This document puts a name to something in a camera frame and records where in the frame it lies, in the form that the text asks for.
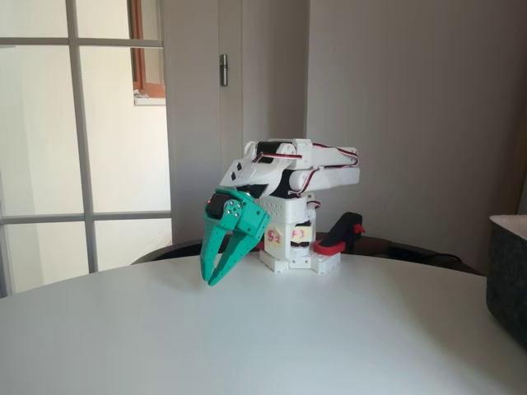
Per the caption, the dark grey felt container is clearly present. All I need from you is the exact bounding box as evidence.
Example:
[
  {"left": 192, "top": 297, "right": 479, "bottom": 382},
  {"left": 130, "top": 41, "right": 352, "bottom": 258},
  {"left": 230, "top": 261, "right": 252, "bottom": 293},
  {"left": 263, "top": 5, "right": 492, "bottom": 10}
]
[{"left": 485, "top": 214, "right": 527, "bottom": 351}]

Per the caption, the brown wooden window frame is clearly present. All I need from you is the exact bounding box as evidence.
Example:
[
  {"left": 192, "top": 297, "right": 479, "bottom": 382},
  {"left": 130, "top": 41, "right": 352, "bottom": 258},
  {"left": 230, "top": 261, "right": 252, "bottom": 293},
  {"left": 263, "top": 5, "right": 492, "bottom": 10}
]
[{"left": 129, "top": 0, "right": 166, "bottom": 106}]

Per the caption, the white glazed door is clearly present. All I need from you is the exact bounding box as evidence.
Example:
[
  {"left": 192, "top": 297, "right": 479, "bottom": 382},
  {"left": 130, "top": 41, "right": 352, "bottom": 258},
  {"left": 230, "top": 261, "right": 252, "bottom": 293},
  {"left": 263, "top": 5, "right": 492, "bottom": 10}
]
[{"left": 0, "top": 0, "right": 174, "bottom": 298}]

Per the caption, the yellow paper label F3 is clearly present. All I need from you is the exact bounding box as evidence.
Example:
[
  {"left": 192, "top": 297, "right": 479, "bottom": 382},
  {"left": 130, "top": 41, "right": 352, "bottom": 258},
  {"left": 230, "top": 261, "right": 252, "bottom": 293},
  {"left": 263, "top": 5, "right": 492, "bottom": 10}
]
[{"left": 291, "top": 224, "right": 313, "bottom": 244}]

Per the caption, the dark brown curved chair back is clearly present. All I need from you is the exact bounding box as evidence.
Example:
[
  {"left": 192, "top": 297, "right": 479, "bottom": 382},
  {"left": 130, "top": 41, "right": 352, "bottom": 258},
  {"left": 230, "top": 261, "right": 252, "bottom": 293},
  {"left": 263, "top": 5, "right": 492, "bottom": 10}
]
[{"left": 130, "top": 233, "right": 483, "bottom": 277}]

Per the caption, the yellow paper label F5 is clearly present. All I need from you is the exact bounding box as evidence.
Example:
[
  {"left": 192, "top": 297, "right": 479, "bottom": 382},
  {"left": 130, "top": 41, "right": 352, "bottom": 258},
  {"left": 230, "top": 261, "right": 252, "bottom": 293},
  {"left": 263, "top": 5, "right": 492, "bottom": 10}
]
[{"left": 265, "top": 225, "right": 286, "bottom": 253}]

